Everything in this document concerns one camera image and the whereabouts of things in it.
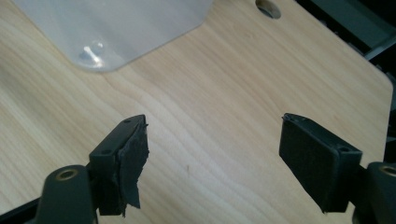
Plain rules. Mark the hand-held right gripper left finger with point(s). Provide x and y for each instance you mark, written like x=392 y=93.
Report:
x=121 y=168

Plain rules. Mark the grey metal frame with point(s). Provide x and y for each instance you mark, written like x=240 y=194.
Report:
x=351 y=25

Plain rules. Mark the clear plastic bag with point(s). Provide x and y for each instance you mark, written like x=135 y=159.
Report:
x=121 y=31

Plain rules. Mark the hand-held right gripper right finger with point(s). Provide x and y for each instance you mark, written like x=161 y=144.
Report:
x=317 y=158

